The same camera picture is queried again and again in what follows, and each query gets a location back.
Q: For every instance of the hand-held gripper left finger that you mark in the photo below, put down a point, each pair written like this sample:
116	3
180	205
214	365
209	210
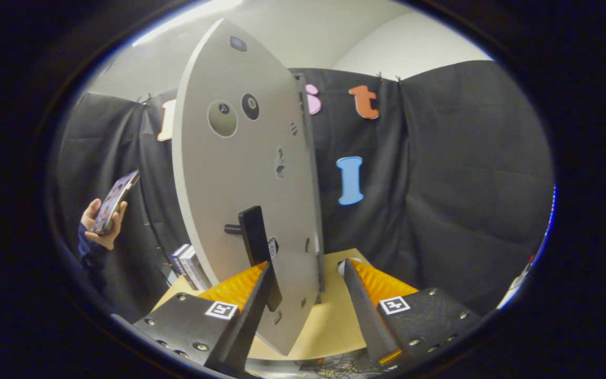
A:
248	326

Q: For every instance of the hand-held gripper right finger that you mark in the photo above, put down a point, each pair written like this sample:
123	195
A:
369	316

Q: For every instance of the grey cabinet door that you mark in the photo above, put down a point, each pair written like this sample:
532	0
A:
240	173

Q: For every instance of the white rounded object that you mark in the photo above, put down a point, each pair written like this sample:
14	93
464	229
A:
340	267

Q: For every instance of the dark grey cabinet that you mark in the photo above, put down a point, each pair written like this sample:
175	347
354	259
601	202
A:
314	210

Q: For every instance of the white desk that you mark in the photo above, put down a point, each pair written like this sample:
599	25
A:
513	287

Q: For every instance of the black backdrop cloth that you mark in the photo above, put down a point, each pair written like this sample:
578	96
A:
466	184

